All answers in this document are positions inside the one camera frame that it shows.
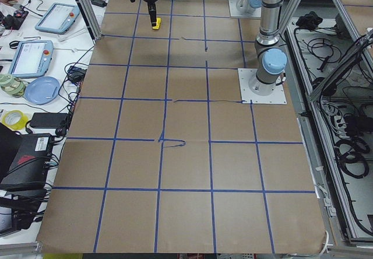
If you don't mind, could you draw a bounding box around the black computer box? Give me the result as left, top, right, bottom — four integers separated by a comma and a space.
1, 133, 53, 192

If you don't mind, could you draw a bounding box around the blue teach pendant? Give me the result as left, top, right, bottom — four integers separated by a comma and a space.
34, 3, 80, 34
8, 40, 54, 78

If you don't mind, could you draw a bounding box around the green tape rolls stack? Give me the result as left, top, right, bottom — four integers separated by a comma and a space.
0, 74, 27, 98

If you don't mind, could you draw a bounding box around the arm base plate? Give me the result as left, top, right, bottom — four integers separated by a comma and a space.
238, 68, 287, 104
228, 0, 261, 19

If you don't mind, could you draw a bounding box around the near blue teach pendant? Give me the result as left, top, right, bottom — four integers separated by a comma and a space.
8, 40, 54, 78

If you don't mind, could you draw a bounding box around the light blue plate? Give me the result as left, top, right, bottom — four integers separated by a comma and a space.
24, 76, 60, 105

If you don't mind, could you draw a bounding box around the yellow tape roll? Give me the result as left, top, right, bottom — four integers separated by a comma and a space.
2, 110, 29, 131

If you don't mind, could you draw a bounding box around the far blue teach pendant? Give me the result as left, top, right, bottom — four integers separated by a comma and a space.
34, 3, 80, 34

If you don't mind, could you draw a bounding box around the aluminium frame post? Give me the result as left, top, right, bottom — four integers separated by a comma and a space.
75, 0, 101, 41

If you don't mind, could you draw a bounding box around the black power adapter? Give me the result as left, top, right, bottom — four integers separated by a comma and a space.
29, 113, 68, 128

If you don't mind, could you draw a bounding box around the yellow toy beetle car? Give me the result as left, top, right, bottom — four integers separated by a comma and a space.
152, 17, 161, 30

